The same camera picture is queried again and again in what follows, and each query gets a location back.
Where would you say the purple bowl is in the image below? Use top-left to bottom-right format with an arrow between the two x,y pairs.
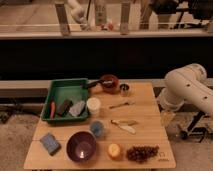
66,131 -> 97,163

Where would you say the bunch of dark grapes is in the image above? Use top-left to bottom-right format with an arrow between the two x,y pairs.
126,146 -> 159,163

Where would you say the green plastic tray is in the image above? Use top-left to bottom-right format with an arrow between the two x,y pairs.
41,78 -> 88,124

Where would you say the blue sponge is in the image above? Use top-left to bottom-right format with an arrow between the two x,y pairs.
40,133 -> 61,156

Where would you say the blue transparent cup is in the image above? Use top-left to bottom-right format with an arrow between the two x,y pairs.
90,121 -> 105,138

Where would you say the grey sponge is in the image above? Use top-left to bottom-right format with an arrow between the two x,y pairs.
69,101 -> 86,117

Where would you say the wheeled robot base stand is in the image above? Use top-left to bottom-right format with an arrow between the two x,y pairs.
179,111 -> 207,143

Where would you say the white plastic cup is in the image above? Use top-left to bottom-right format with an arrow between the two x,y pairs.
87,97 -> 101,116

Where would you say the cream spatula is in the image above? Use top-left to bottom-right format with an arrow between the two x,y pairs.
118,125 -> 136,134

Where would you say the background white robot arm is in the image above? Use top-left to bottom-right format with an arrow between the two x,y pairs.
67,0 -> 90,31

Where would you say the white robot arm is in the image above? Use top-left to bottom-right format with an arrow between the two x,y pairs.
157,63 -> 213,117

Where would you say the small metal cup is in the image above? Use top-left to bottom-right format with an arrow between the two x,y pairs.
120,84 -> 130,96

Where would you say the dark brown block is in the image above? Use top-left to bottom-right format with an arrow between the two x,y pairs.
57,99 -> 73,116

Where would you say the brown saucepan with handle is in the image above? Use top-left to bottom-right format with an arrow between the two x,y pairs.
86,74 -> 119,94

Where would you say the orange fruit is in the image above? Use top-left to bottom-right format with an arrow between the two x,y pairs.
107,143 -> 121,159

